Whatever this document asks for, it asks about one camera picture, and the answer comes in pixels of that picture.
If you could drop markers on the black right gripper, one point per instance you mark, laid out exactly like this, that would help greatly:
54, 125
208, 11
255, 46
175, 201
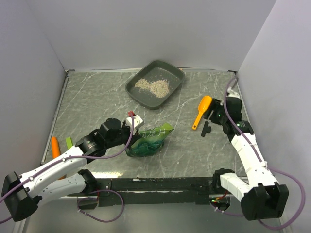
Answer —
215, 105

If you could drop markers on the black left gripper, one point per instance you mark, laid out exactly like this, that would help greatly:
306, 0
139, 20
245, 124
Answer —
134, 138

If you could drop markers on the black bag clip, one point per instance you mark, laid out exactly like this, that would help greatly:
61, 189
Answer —
206, 129

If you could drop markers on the yellow plastic scoop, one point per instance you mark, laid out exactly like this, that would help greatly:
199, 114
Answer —
202, 108

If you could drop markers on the green litter bag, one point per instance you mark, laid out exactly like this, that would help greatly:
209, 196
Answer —
149, 142

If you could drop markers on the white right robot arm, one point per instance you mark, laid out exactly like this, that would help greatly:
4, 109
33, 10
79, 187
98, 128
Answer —
261, 197

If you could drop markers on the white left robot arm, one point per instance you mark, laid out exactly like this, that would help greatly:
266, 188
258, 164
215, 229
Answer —
23, 194

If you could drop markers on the grey litter tray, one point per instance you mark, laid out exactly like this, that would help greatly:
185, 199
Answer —
155, 70

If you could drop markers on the beige litter granules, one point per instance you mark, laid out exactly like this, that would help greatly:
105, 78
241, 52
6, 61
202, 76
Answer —
159, 88

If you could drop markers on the green plastic block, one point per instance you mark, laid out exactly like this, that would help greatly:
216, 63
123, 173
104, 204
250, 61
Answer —
69, 142

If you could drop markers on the orange toy carrot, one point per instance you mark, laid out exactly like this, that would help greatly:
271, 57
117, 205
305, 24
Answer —
55, 147

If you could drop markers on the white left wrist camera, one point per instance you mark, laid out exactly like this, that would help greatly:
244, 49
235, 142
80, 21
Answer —
134, 120

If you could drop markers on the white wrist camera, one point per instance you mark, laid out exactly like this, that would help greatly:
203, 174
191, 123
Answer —
134, 120
230, 93

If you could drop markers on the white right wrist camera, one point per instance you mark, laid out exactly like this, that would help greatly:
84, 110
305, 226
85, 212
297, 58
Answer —
230, 93

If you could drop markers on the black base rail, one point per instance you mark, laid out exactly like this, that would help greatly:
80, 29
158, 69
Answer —
198, 190

